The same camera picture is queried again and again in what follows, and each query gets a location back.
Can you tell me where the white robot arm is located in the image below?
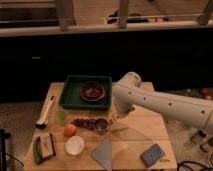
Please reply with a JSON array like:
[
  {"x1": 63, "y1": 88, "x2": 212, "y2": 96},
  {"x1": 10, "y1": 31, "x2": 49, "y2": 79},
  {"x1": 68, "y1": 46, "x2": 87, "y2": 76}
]
[{"x1": 112, "y1": 72, "x2": 213, "y2": 135}]

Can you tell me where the small metal cup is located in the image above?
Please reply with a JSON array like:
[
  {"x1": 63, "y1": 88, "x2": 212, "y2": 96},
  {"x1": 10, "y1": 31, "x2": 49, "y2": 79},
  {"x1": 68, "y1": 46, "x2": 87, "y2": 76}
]
[{"x1": 95, "y1": 118, "x2": 108, "y2": 135}]

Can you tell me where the green plastic cup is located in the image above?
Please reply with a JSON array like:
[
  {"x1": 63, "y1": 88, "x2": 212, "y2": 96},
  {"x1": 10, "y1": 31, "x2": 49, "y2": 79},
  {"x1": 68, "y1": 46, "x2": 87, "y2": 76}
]
[{"x1": 54, "y1": 110, "x2": 67, "y2": 126}]

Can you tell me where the bunch of dark grapes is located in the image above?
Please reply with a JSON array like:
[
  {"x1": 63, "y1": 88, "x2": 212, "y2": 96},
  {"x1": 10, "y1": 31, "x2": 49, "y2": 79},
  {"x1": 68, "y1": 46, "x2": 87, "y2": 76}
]
[{"x1": 73, "y1": 118, "x2": 95, "y2": 130}]

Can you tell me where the dark red bowl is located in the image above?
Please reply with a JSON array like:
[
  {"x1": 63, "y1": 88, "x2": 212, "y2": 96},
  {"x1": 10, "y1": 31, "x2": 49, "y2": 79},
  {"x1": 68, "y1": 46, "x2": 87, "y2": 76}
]
[{"x1": 80, "y1": 81, "x2": 105, "y2": 102}]

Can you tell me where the grey folded cloth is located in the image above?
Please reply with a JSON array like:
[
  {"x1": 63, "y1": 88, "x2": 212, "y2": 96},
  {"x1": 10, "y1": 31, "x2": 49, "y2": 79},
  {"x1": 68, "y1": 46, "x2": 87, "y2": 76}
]
[{"x1": 91, "y1": 139, "x2": 112, "y2": 171}]

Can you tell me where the green plastic tray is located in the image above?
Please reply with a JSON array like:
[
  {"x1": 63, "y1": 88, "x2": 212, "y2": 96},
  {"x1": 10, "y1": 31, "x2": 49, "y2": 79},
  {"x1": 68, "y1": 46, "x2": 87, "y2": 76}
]
[{"x1": 58, "y1": 75, "x2": 112, "y2": 111}]

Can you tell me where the orange fruit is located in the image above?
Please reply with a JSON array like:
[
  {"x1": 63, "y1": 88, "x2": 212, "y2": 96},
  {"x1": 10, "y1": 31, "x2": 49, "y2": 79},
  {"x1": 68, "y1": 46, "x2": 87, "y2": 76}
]
[{"x1": 64, "y1": 124, "x2": 77, "y2": 138}]

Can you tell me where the blue sponge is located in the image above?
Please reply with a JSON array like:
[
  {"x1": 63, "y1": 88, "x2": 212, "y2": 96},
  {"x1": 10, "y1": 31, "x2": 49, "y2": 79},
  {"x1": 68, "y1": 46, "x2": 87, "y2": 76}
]
[{"x1": 140, "y1": 144, "x2": 165, "y2": 167}]

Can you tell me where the brown sandwich block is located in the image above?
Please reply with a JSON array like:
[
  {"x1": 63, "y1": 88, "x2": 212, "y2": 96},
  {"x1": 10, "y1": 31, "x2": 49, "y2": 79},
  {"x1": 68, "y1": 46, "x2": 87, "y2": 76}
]
[{"x1": 40, "y1": 133, "x2": 55, "y2": 158}]

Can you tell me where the green cucumber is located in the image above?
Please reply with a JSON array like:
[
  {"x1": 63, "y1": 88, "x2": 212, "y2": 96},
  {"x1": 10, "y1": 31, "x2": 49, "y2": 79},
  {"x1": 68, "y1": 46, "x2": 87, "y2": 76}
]
[{"x1": 33, "y1": 137, "x2": 43, "y2": 165}]

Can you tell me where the black cable right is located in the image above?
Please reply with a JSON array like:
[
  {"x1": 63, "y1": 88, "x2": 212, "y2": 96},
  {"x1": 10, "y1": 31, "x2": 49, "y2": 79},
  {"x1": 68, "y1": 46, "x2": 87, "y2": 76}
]
[{"x1": 176, "y1": 161, "x2": 213, "y2": 171}]

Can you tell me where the black stand with cable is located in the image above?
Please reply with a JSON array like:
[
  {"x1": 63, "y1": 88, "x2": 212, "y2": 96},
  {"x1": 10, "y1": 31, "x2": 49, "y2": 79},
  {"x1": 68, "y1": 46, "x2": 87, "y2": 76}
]
[{"x1": 0, "y1": 129, "x2": 24, "y2": 171}]

